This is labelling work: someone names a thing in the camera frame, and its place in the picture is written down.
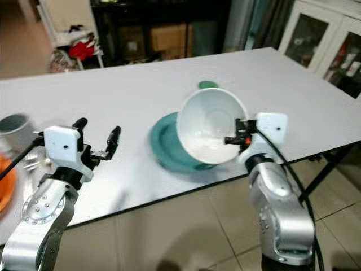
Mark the white bowl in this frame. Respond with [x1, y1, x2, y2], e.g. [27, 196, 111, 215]
[175, 87, 250, 165]

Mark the teal plate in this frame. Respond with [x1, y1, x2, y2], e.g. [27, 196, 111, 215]
[149, 111, 218, 173]

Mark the small green cup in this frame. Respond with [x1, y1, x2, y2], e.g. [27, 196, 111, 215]
[197, 80, 220, 91]

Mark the silver fork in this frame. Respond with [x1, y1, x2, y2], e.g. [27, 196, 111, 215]
[21, 150, 39, 172]

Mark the grey mug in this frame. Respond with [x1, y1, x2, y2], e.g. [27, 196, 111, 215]
[0, 112, 36, 153]

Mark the red bag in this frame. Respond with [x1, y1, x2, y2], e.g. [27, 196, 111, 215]
[68, 40, 96, 61]

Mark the black table leg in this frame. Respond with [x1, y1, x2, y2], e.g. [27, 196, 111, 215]
[298, 142, 361, 205]

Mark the orange plate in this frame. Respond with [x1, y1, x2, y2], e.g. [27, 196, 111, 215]
[0, 151, 17, 214]

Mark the grey curtain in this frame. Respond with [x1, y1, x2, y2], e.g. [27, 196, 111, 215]
[222, 0, 259, 53]

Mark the white rack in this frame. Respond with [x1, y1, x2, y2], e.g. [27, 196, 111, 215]
[36, 0, 98, 73]

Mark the brown cardboard box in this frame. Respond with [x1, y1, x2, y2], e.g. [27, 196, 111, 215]
[149, 23, 188, 56]

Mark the white glass door cabinet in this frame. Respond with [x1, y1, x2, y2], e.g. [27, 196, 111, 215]
[276, 0, 361, 100]

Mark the black shelf unit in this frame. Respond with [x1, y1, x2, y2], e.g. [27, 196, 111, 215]
[90, 0, 233, 64]

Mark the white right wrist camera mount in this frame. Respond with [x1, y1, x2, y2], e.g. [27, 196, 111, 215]
[244, 112, 289, 164]

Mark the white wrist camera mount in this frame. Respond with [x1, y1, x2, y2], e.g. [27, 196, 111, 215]
[244, 112, 289, 164]
[43, 125, 89, 183]

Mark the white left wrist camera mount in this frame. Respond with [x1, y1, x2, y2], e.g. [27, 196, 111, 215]
[43, 125, 89, 183]

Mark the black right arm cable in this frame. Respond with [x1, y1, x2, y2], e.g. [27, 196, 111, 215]
[256, 129, 327, 271]

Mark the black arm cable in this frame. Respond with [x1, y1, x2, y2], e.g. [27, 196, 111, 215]
[0, 132, 47, 165]
[256, 129, 327, 271]

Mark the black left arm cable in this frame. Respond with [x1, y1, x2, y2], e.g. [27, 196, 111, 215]
[0, 132, 47, 165]

